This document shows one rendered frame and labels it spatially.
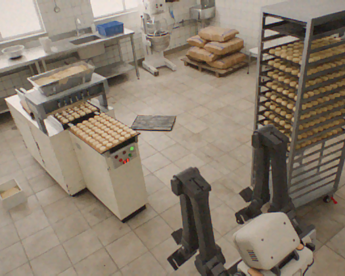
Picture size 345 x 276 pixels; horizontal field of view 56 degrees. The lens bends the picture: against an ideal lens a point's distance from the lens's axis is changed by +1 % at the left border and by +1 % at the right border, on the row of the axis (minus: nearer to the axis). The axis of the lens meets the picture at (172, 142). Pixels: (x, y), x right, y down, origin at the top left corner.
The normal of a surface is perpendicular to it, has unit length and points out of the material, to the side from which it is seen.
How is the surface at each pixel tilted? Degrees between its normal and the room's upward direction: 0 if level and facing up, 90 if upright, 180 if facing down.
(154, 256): 0
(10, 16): 90
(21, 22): 90
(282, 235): 48
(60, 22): 90
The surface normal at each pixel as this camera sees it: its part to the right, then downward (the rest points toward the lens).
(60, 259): -0.10, -0.83
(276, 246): 0.36, -0.25
